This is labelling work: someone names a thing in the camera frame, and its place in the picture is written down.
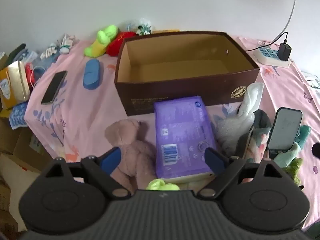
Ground red plush toy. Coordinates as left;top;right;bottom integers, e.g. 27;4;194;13
106;31;137;56

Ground white towel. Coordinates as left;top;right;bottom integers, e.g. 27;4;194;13
215;82;265;155

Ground white striped plush toy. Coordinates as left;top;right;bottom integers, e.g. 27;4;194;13
59;34;76;55

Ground green towel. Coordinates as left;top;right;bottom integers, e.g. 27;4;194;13
285;156;304;184

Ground cardboard carton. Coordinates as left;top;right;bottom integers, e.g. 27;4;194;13
0;120;54;173

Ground white power strip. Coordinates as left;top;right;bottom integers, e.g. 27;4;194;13
253;41;292;68

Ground clear plastic bag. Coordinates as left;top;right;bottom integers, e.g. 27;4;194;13
19;50;42;63

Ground black charger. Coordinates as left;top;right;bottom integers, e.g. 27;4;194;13
279;42;292;62

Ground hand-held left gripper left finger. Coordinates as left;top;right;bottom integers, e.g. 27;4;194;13
41;146;133;202

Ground dark green object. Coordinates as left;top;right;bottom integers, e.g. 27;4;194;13
5;43;27;67

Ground yellow tissue pack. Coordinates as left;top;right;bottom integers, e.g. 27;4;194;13
0;70;12;118

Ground white wall cable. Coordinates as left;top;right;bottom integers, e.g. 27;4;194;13
271;0;302;44

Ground pink printed bedsheet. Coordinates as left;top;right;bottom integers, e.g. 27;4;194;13
24;34;320;230

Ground floral slipper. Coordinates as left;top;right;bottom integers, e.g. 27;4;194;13
236;110;272;160

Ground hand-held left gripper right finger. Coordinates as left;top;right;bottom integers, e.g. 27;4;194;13
197;147;293;201

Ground knotted white gloves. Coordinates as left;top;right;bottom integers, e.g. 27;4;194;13
40;43;59;60

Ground black framed grey flat panel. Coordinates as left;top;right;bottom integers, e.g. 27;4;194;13
267;107;303;157

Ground purple tissue packet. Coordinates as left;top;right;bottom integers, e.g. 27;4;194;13
153;95;218;183

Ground white panda plush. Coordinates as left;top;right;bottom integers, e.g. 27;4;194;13
127;18;153;35

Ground striped pillow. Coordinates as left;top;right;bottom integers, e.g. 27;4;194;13
301;71;320;90

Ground brown cardboard box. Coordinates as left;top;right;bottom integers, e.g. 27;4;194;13
114;31;260;117

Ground blue glasses case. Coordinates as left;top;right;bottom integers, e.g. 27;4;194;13
82;59;101;90

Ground black charging cable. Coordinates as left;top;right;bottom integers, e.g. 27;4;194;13
245;32;288;53

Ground black smartphone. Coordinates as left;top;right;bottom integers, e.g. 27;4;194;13
41;70;68;105

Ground lime green plush toy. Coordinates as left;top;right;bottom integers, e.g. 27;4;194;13
84;25;118;57

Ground blue patterned cloth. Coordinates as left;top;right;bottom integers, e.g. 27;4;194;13
9;102;28;130

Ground pink teddy bear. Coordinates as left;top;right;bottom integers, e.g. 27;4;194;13
104;119;158;193

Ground small lime green plush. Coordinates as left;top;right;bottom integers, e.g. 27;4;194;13
146;179;180;190

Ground red packet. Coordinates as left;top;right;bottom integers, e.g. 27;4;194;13
25;64;38;85

